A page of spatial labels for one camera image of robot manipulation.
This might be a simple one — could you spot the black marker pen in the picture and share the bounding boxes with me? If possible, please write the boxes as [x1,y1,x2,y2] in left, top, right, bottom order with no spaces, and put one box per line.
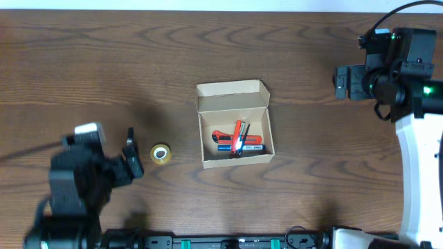
[126,127,134,145]

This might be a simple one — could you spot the yellow clear tape roll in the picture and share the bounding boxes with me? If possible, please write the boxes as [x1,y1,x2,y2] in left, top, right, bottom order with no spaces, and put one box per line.
[150,144,172,165]

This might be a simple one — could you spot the red utility knife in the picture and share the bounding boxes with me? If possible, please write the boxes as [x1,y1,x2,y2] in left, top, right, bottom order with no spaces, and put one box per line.
[212,130,262,145]

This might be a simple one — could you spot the blue marker pen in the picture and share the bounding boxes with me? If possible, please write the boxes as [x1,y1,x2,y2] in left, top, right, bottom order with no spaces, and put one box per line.
[217,144,266,151]

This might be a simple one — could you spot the red and white pliers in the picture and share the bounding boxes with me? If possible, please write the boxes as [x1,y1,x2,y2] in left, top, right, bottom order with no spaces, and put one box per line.
[230,120,249,158]

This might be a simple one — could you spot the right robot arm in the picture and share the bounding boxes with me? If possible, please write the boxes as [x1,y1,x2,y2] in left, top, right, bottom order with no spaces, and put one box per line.
[330,28,442,248]

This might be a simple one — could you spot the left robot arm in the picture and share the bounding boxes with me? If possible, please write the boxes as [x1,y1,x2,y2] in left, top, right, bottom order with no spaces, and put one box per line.
[23,144,144,248]

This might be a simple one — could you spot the open cardboard box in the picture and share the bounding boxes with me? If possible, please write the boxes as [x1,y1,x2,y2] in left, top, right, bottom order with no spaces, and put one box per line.
[196,80,275,169]

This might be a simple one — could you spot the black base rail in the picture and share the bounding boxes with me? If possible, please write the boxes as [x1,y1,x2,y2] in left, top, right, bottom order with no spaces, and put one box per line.
[95,226,335,249]

